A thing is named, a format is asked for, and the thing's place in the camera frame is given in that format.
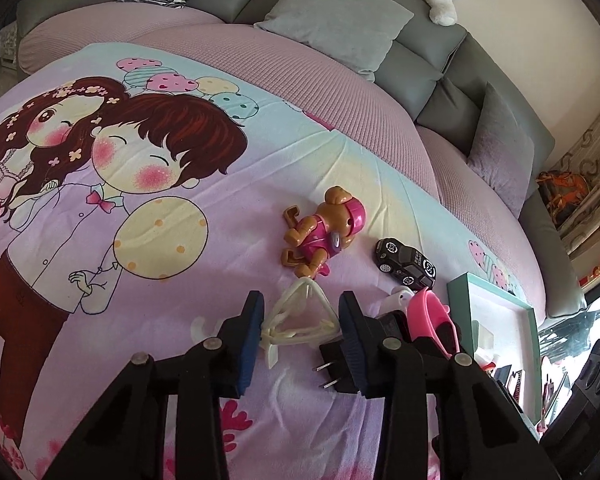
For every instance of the white triangular plastic clip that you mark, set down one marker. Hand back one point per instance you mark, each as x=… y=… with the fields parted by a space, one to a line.
x=300 y=336

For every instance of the grey pillow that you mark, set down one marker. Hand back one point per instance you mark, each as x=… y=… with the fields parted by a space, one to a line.
x=330 y=15

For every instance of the black plug adapter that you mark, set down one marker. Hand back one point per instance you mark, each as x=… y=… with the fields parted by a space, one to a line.
x=332 y=355

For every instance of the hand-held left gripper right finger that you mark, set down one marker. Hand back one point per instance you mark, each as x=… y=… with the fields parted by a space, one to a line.
x=352 y=345

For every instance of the white smart watch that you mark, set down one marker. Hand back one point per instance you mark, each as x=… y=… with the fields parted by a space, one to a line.
x=400 y=297

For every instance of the brown gold harmonica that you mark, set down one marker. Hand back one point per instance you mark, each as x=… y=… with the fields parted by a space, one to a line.
x=512 y=382

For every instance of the white rectangular block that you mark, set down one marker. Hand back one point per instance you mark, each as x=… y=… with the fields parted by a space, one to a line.
x=485 y=340

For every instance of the black toy car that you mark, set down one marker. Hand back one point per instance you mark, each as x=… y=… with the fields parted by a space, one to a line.
x=405 y=262

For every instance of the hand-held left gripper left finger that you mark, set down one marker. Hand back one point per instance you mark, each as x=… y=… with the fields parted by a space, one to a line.
x=245 y=340

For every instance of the brown pink toy dog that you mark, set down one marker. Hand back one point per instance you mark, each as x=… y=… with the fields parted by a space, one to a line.
x=320 y=232

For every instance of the patterned curtain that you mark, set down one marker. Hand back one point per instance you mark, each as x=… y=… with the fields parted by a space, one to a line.
x=595 y=160

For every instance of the lavender pillow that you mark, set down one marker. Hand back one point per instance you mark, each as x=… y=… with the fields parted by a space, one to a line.
x=500 y=150

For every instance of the orange and black object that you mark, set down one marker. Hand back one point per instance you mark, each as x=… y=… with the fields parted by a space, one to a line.
x=560 y=195

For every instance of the printed cartoon blanket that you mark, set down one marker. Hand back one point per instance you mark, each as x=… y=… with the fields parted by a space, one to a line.
x=180 y=260

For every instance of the teal cardboard box tray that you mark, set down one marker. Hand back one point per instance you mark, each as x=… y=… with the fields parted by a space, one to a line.
x=500 y=317

